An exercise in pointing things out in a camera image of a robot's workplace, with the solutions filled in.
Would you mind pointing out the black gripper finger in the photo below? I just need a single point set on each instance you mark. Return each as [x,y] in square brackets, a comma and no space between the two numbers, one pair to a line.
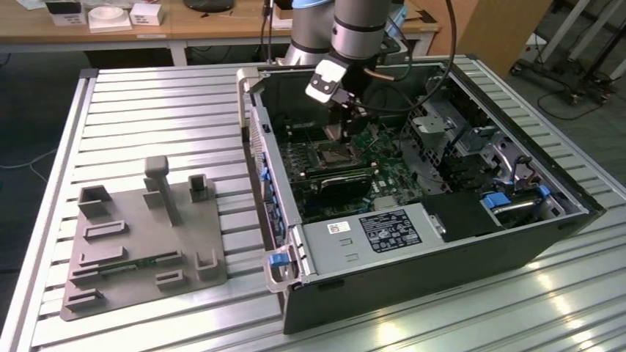
[334,114]
[348,128]

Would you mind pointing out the silver CPU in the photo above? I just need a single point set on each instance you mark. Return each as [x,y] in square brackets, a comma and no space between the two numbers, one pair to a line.
[334,132]

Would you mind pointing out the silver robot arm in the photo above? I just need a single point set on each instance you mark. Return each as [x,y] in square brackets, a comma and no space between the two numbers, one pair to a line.
[356,33]

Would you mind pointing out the RAM slot with white clips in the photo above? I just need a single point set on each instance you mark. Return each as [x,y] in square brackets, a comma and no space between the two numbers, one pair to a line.
[306,126]
[338,174]
[306,135]

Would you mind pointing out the CPU socket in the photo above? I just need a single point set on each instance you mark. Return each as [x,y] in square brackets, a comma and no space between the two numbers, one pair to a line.
[338,155]

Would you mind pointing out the green motherboard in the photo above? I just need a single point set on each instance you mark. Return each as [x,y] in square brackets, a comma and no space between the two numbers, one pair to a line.
[391,172]

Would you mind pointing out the graphics card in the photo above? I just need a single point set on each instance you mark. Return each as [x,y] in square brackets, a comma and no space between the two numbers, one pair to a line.
[342,190]

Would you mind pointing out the metal drive cage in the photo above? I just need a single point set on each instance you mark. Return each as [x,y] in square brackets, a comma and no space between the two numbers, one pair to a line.
[439,161]

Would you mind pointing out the blue card retainer clip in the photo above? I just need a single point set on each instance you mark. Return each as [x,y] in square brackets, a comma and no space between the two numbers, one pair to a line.
[264,173]
[274,205]

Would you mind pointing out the small silver heatsink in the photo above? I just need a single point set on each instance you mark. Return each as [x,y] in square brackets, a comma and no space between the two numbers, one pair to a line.
[385,202]

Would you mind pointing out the small white box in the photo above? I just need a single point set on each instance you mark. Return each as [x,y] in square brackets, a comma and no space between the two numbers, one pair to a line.
[283,18]

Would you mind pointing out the wooden cabinet panel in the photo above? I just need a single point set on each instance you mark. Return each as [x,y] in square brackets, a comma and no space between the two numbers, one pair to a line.
[489,29]

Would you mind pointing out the black plastic shroud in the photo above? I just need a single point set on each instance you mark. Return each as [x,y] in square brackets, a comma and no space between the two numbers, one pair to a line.
[459,216]

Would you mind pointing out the wooden desk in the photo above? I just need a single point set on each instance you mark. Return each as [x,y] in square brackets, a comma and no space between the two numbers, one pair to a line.
[220,22]

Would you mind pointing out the silver power supply unit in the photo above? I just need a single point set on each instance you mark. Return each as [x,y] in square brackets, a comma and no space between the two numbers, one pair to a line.
[342,253]

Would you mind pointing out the black round object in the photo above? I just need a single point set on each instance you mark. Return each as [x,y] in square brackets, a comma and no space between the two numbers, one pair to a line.
[207,3]

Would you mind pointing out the blue power supply latch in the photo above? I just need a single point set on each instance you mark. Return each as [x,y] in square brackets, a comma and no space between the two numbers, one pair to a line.
[278,260]

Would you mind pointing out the small blue plastic latch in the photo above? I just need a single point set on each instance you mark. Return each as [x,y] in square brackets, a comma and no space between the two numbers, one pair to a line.
[543,191]

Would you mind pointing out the black PC case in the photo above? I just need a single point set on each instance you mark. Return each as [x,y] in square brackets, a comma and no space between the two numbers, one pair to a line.
[415,286]

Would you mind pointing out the wheeled equipment cart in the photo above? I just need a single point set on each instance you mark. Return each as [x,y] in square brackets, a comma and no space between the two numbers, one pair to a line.
[577,44]

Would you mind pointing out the white printed box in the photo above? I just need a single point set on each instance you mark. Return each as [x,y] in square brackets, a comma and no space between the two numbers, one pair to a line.
[147,14]

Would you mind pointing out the grey parts rack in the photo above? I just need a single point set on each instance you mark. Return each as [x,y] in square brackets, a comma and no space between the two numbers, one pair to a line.
[147,234]

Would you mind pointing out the white round holder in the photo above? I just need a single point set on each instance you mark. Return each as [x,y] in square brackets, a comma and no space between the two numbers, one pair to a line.
[108,18]

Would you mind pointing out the green RAM stick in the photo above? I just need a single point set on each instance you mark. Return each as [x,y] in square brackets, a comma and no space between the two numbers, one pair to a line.
[128,264]

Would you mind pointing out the white box with black top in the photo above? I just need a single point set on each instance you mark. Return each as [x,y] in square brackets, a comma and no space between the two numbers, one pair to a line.
[66,12]

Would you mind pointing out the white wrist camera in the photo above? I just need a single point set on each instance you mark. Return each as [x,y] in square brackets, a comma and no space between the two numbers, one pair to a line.
[324,82]

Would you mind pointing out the dark wrist camera bracket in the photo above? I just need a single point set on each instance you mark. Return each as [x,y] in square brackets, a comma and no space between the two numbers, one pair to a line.
[394,47]

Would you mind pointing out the light grey metal bracket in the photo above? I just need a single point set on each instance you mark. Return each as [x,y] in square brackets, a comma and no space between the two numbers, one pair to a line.
[430,128]

